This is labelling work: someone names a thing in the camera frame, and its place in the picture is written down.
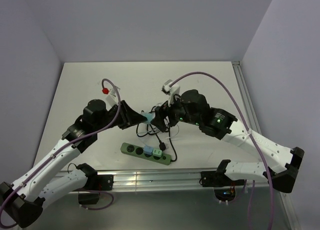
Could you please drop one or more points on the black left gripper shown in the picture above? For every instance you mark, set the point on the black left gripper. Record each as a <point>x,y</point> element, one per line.
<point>129,117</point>

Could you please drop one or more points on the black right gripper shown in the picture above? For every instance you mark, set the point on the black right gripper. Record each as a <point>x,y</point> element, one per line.
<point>159,119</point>

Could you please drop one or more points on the teal charger cube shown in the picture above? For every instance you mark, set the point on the teal charger cube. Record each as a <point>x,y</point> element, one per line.
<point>149,117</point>

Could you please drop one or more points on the blue charger cube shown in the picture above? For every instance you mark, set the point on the blue charger cube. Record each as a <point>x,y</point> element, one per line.
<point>147,150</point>

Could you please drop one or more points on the green two-port charger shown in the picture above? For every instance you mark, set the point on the green two-port charger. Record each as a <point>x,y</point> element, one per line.
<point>157,153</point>

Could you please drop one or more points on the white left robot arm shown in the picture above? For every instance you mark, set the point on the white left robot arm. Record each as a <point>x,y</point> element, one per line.
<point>25,198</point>

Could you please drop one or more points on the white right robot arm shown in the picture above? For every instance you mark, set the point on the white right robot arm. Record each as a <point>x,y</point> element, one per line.
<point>278,165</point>

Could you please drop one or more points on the green power strip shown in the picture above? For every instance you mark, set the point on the green power strip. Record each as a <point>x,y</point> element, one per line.
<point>137,151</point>

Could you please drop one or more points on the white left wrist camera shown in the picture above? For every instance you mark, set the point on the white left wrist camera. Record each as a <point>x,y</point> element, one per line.
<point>111,96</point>

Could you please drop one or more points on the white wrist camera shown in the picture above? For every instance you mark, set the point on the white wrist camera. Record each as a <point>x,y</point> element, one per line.
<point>170,90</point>
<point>111,96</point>

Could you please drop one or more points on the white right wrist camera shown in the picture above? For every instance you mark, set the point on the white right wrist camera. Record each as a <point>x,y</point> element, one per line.
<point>170,90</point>

